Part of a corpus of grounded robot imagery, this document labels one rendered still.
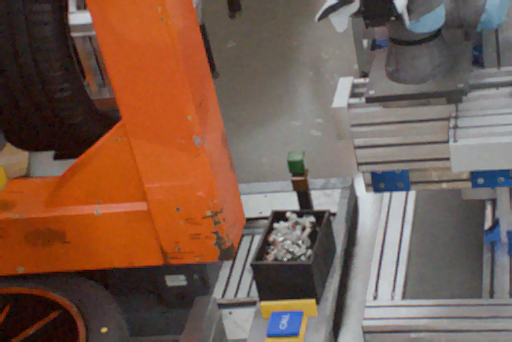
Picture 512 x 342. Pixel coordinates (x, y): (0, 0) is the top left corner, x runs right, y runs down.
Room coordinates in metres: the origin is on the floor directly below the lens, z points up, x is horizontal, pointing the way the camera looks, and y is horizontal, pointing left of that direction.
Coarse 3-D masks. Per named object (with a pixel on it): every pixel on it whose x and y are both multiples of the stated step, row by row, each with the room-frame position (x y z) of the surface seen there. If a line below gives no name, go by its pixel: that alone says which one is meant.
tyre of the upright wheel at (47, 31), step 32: (0, 0) 2.59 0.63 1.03; (32, 0) 2.57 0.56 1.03; (0, 32) 2.56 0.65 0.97; (32, 32) 2.54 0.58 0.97; (64, 32) 2.58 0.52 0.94; (0, 64) 2.55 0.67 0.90; (32, 64) 2.53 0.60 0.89; (64, 64) 2.53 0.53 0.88; (0, 96) 2.55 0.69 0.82; (32, 96) 2.54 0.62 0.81; (64, 96) 2.52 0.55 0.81; (0, 128) 2.58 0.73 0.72; (32, 128) 2.57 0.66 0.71; (64, 128) 2.56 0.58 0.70; (96, 128) 2.59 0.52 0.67
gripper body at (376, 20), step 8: (368, 0) 1.84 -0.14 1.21; (376, 0) 1.83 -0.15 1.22; (384, 0) 1.83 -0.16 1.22; (408, 0) 1.85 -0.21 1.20; (368, 8) 1.84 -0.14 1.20; (376, 8) 1.83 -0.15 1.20; (384, 8) 1.83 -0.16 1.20; (392, 8) 1.82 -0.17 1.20; (408, 8) 1.84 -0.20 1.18; (368, 16) 1.84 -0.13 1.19; (376, 16) 1.84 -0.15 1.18; (384, 16) 1.83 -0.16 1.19; (392, 16) 1.81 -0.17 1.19; (400, 16) 1.81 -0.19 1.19; (408, 16) 1.84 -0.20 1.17; (368, 24) 1.85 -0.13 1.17; (376, 24) 1.83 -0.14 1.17
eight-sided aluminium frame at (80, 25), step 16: (80, 0) 2.62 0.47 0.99; (80, 16) 2.57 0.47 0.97; (80, 32) 2.56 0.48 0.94; (80, 48) 2.56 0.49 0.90; (96, 48) 2.55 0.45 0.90; (96, 64) 2.59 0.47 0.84; (96, 80) 2.57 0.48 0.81; (96, 96) 2.56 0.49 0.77; (112, 96) 2.55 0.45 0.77; (112, 112) 2.60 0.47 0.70
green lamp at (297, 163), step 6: (288, 156) 2.31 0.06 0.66; (294, 156) 2.30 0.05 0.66; (300, 156) 2.30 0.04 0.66; (288, 162) 2.29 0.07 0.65; (294, 162) 2.29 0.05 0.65; (300, 162) 2.28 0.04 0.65; (306, 162) 2.31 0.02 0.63; (288, 168) 2.29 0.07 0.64; (294, 168) 2.29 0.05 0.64; (300, 168) 2.28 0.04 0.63; (306, 168) 2.30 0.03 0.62
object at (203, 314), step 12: (204, 300) 2.19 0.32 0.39; (192, 312) 2.16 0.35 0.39; (204, 312) 2.15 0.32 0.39; (216, 312) 2.19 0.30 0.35; (192, 324) 2.11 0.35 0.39; (204, 324) 2.11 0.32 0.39; (216, 324) 2.17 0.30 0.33; (192, 336) 2.07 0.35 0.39; (204, 336) 2.09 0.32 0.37; (216, 336) 2.15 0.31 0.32
